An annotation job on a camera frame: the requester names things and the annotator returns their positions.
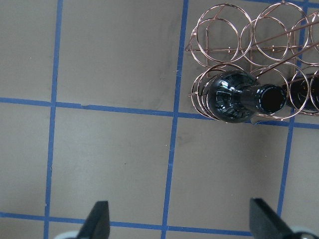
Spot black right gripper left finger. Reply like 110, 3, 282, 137
77, 201, 110, 239

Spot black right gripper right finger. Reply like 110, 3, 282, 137
249, 198, 295, 239

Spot dark wine bottle in basket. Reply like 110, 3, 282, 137
204, 70, 287, 123

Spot copper wire wine basket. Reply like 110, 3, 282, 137
185, 1, 319, 121

